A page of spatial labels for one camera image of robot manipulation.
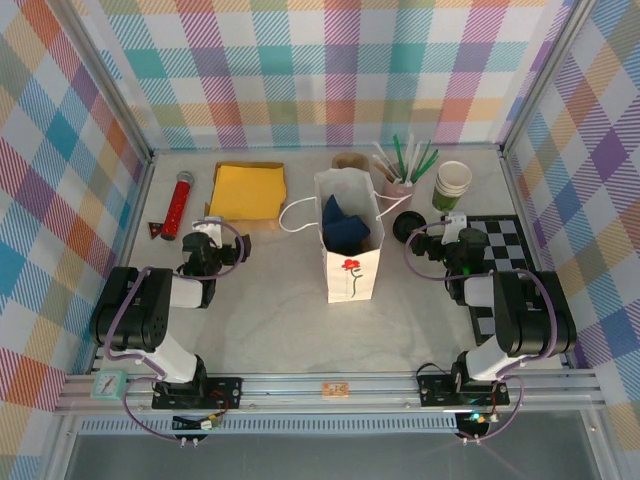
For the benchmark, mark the red triangle ruler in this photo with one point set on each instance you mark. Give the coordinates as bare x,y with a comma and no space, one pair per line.
156,231

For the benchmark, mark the black grey chessboard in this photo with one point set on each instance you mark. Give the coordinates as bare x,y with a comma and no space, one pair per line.
505,240

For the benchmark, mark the small orange tag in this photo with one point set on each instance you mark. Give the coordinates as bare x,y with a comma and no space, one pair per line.
335,390

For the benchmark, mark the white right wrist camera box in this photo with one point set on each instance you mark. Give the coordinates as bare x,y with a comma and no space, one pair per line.
456,226

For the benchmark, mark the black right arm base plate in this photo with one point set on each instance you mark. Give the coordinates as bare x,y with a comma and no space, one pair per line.
432,392

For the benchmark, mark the red glitter toy microphone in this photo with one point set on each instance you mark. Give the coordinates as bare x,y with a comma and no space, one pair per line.
177,210

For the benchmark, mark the aluminium frame post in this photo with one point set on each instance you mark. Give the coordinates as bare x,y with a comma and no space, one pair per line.
109,75
542,75

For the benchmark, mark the thin aluminium wall rail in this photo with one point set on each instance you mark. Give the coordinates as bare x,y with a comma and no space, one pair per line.
190,149

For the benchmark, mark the white flower paper bag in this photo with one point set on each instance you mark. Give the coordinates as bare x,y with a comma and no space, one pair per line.
350,285

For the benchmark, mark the stack of green paper cups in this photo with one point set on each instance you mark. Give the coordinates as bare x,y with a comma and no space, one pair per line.
445,200

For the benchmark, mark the stack of black cup lids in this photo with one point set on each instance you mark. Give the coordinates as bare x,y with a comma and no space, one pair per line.
407,227

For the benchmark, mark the wide aluminium base rail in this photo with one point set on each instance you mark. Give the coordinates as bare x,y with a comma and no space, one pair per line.
300,402

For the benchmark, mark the black connector board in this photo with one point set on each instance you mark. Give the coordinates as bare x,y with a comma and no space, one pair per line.
472,425
182,424

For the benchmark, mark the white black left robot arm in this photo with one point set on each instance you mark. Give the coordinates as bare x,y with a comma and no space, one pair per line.
130,310

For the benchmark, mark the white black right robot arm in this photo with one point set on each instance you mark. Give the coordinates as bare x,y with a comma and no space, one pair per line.
530,315

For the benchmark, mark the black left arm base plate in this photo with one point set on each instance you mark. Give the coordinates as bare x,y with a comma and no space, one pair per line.
225,395

